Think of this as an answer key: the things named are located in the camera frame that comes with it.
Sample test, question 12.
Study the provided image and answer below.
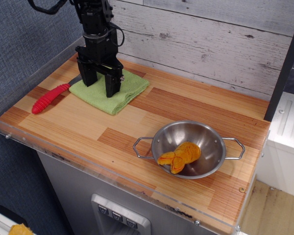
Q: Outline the white ribbed appliance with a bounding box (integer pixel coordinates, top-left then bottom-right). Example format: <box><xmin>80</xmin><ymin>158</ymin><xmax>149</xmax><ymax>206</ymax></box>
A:
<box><xmin>256</xmin><ymin>92</ymin><xmax>294</xmax><ymax>196</ymax></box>

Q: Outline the orange plush fish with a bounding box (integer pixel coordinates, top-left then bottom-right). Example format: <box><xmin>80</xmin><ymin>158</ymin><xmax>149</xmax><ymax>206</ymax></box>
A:
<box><xmin>157</xmin><ymin>141</ymin><xmax>201</xmax><ymax>174</ymax></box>

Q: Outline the steel colander with handles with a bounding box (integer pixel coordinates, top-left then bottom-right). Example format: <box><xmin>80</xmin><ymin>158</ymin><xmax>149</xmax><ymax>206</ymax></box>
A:
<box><xmin>133</xmin><ymin>120</ymin><xmax>245</xmax><ymax>180</ymax></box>

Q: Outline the red handled fork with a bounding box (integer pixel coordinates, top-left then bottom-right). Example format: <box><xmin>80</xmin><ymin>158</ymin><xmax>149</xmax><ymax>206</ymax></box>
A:
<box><xmin>31</xmin><ymin>74</ymin><xmax>82</xmax><ymax>114</ymax></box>

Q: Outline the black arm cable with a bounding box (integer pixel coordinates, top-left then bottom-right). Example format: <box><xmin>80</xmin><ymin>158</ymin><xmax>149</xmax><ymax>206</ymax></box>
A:
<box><xmin>26</xmin><ymin>0</ymin><xmax>67</xmax><ymax>15</ymax></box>

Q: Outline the grey toy fridge cabinet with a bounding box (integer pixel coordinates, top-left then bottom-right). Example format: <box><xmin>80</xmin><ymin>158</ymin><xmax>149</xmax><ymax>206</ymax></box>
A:
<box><xmin>38</xmin><ymin>152</ymin><xmax>213</xmax><ymax>235</ymax></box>

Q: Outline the right black frame post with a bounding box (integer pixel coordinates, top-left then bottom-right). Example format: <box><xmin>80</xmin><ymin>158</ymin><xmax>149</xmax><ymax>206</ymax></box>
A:
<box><xmin>264</xmin><ymin>35</ymin><xmax>294</xmax><ymax>121</ymax></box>

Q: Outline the silver dispenser button panel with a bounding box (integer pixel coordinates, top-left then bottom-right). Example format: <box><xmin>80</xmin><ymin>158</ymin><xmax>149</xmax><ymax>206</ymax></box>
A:
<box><xmin>91</xmin><ymin>193</ymin><xmax>151</xmax><ymax>235</ymax></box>

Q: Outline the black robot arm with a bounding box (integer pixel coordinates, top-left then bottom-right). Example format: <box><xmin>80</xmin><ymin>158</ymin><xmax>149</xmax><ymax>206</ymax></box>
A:
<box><xmin>70</xmin><ymin>0</ymin><xmax>123</xmax><ymax>97</ymax></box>

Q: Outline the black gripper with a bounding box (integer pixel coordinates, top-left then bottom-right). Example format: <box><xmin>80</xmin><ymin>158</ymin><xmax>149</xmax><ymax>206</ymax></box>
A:
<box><xmin>75</xmin><ymin>34</ymin><xmax>124</xmax><ymax>98</ymax></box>

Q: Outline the green towel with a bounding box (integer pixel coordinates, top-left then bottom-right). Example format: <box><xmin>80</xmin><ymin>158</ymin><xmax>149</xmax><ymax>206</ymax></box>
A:
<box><xmin>69</xmin><ymin>70</ymin><xmax>149</xmax><ymax>115</ymax></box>

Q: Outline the clear acrylic table guard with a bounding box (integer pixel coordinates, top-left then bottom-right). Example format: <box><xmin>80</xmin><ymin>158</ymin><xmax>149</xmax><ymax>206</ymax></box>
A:
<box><xmin>0</xmin><ymin>39</ymin><xmax>270</xmax><ymax>233</ymax></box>

